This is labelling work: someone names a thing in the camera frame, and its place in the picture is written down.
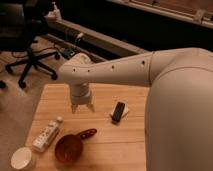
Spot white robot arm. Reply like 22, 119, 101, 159
59, 48, 213, 171

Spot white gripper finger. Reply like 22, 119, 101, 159
87, 103, 95, 112
71, 105, 78, 114

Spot black rectangular device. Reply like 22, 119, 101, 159
112, 102, 125, 122

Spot white pad under device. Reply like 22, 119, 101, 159
109, 107, 129, 118

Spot power strip with cables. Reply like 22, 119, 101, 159
60, 32, 84, 60

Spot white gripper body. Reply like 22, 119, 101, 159
70, 83, 92, 105

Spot white plastic bottle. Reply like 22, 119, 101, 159
32, 116, 63, 152

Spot white ceramic bowl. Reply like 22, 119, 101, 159
11, 147, 36, 171

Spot black office chair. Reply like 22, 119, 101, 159
0, 0, 60, 88

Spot white spray bottle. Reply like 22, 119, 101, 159
47, 1, 61, 19

